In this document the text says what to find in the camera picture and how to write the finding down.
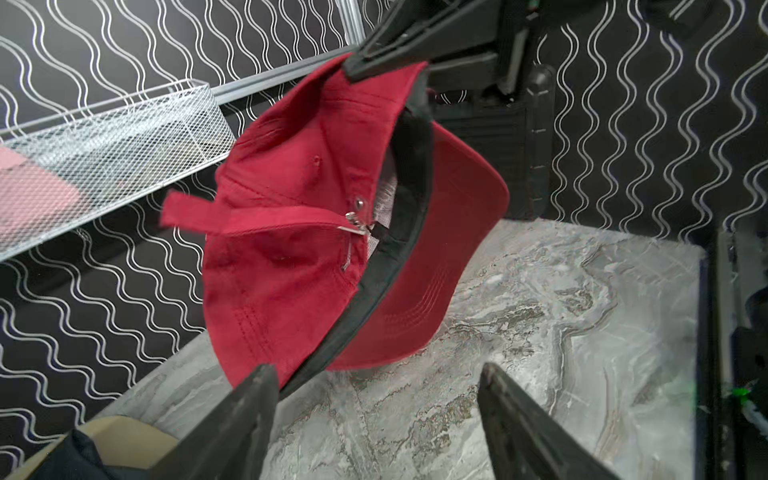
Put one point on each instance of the pink triangle card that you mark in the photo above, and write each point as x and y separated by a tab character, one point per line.
33	199

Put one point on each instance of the dark navy cap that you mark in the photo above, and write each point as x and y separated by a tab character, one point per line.
77	458

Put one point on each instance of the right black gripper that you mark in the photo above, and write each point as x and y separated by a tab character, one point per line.
420	31

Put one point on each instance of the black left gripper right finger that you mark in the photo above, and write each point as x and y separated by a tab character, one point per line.
523	441

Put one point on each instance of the aluminium back crossbar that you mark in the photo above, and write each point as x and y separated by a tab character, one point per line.
185	110

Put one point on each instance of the aluminium frame post right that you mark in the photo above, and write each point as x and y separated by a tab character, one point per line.
352	22

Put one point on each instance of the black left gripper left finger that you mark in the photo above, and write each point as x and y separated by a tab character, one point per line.
232	441

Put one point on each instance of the black tool case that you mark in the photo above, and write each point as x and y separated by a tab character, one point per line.
513	133

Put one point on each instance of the red cap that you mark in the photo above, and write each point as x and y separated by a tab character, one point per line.
343	221

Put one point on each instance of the tan cap with logo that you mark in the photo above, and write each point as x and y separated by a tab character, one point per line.
120	441

